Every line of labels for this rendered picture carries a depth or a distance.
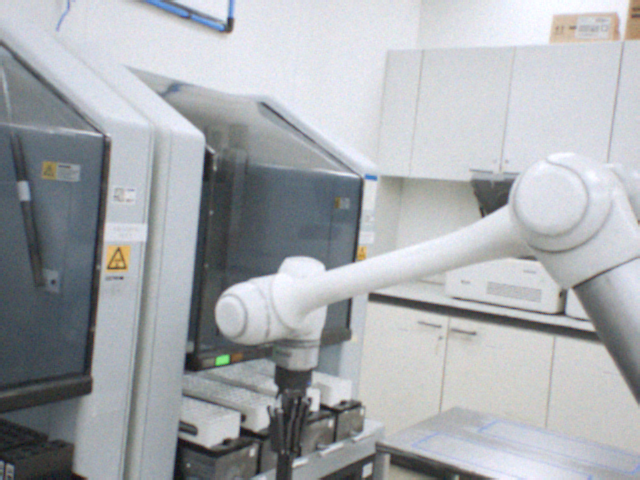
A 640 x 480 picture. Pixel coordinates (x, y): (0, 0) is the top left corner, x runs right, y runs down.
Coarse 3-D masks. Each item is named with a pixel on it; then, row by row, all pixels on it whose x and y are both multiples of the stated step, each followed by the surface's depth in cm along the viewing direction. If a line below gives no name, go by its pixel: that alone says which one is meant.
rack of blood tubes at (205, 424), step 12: (180, 408) 163; (192, 408) 164; (204, 408) 164; (216, 408) 165; (180, 420) 158; (192, 420) 157; (204, 420) 156; (216, 420) 156; (228, 420) 159; (180, 432) 158; (192, 432) 165; (204, 432) 155; (216, 432) 156; (228, 432) 159; (204, 444) 155
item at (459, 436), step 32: (448, 416) 193; (480, 416) 197; (384, 448) 166; (416, 448) 165; (448, 448) 168; (480, 448) 170; (512, 448) 173; (544, 448) 176; (576, 448) 179; (608, 448) 182
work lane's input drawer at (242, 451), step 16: (176, 448) 157; (192, 448) 156; (208, 448) 154; (224, 448) 154; (240, 448) 158; (256, 448) 162; (176, 464) 156; (192, 464) 154; (208, 464) 152; (224, 464) 153; (240, 464) 158
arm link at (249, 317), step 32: (480, 224) 129; (384, 256) 130; (416, 256) 130; (448, 256) 130; (480, 256) 129; (512, 256) 128; (256, 288) 130; (288, 288) 129; (320, 288) 127; (352, 288) 128; (224, 320) 128; (256, 320) 127; (288, 320) 129
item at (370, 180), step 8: (368, 176) 207; (376, 176) 210; (368, 184) 207; (368, 192) 207; (368, 200) 208; (368, 208) 208; (368, 216) 209; (368, 224) 209; (360, 248) 207; (360, 256) 208; (352, 336) 209
